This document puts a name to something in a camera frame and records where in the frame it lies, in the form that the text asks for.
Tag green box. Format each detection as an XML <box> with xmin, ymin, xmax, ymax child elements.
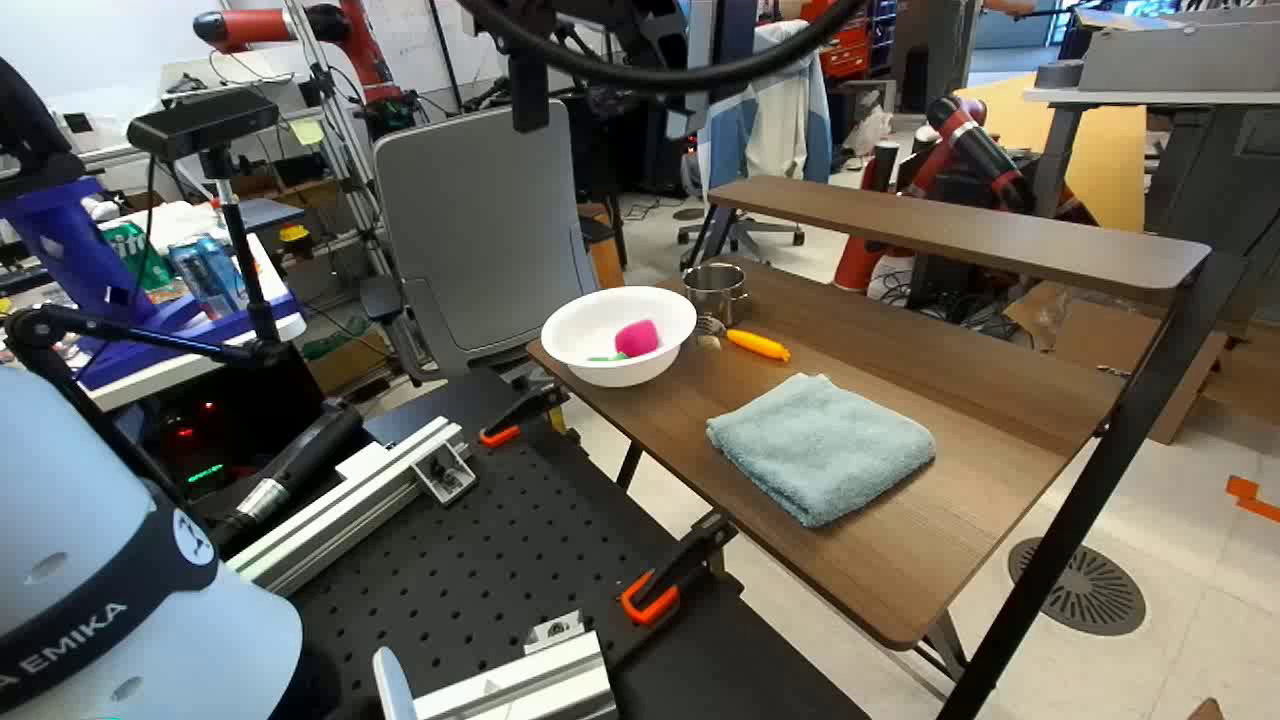
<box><xmin>100</xmin><ymin>216</ymin><xmax>184</xmax><ymax>302</ymax></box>

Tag black perforated mounting board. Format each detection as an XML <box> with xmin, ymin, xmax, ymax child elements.
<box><xmin>284</xmin><ymin>376</ymin><xmax>873</xmax><ymax>720</ymax></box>

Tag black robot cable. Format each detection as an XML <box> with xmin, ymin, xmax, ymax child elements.
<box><xmin>456</xmin><ymin>0</ymin><xmax>873</xmax><ymax>96</ymax></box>

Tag folded blue towel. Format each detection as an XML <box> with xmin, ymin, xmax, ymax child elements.
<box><xmin>703</xmin><ymin>367</ymin><xmax>940</xmax><ymax>531</ymax></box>

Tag orange carrot toy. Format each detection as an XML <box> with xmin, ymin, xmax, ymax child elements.
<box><xmin>702</xmin><ymin>325</ymin><xmax>795</xmax><ymax>367</ymax></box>

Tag small metal pot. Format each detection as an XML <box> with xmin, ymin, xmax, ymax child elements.
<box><xmin>680</xmin><ymin>261</ymin><xmax>753</xmax><ymax>332</ymax></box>

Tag white office chair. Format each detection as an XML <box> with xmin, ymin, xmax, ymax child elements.
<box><xmin>675</xmin><ymin>58</ymin><xmax>841</xmax><ymax>256</ymax></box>

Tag red robot on pedestal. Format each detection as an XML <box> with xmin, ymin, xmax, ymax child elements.
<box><xmin>832</xmin><ymin>94</ymin><xmax>1037</xmax><ymax>304</ymax></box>

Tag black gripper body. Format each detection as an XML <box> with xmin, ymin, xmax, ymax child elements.
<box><xmin>494</xmin><ymin>0</ymin><xmax>561</xmax><ymax>63</ymax></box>

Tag orange handled black clamp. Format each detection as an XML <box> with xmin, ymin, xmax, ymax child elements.
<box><xmin>613</xmin><ymin>509</ymin><xmax>739</xmax><ymax>633</ymax></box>
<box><xmin>476</xmin><ymin>376</ymin><xmax>574</xmax><ymax>454</ymax></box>

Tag black camera on stand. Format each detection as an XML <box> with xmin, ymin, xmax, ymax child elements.
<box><xmin>126</xmin><ymin>83</ymin><xmax>326</xmax><ymax>403</ymax></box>

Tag flat cardboard box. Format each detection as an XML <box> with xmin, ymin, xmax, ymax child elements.
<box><xmin>1002</xmin><ymin>276</ymin><xmax>1234</xmax><ymax>450</ymax></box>

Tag tan flat board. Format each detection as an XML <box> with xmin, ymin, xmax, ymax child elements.
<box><xmin>978</xmin><ymin>73</ymin><xmax>1151</xmax><ymax>231</ymax></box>

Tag aluminium extrusion rail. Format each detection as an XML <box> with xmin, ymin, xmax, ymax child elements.
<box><xmin>226</xmin><ymin>412</ymin><xmax>482</xmax><ymax>598</ymax></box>
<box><xmin>367</xmin><ymin>610</ymin><xmax>625</xmax><ymax>720</ymax></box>

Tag white side table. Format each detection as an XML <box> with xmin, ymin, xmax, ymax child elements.
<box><xmin>0</xmin><ymin>196</ymin><xmax>312</xmax><ymax>412</ymax></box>

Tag orange floor tape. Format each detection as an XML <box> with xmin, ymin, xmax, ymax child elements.
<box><xmin>1225</xmin><ymin>474</ymin><xmax>1280</xmax><ymax>527</ymax></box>

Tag grey flat panel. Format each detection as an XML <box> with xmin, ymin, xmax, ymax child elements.
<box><xmin>367</xmin><ymin>96</ymin><xmax>604</xmax><ymax>385</ymax></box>

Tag pink fruit plush toy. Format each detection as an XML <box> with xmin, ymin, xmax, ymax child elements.
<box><xmin>592</xmin><ymin>318</ymin><xmax>664</xmax><ymax>365</ymax></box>

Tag black cylindrical handle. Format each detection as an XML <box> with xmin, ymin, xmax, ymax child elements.
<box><xmin>238</xmin><ymin>403</ymin><xmax>367</xmax><ymax>527</ymax></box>

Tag round floor drain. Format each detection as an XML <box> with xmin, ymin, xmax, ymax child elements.
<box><xmin>1003</xmin><ymin>531</ymin><xmax>1151</xmax><ymax>640</ymax></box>

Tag black controller box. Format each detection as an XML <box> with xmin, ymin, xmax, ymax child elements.
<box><xmin>126</xmin><ymin>336</ymin><xmax>331</xmax><ymax>504</ymax></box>

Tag white bowl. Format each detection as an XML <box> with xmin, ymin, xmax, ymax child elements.
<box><xmin>538</xmin><ymin>283</ymin><xmax>702</xmax><ymax>392</ymax></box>

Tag wooden raised table shelf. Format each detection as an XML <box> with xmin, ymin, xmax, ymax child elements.
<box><xmin>708</xmin><ymin>174</ymin><xmax>1218</xmax><ymax>295</ymax></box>

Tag wooden table with black frame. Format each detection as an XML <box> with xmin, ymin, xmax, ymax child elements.
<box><xmin>528</xmin><ymin>253</ymin><xmax>1225</xmax><ymax>720</ymax></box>

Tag blue plastic device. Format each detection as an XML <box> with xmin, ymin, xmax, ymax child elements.
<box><xmin>0</xmin><ymin>176</ymin><xmax>164</xmax><ymax>332</ymax></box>

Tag grey desk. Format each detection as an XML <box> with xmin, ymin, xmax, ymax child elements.
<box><xmin>1034</xmin><ymin>14</ymin><xmax>1280</xmax><ymax>245</ymax></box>

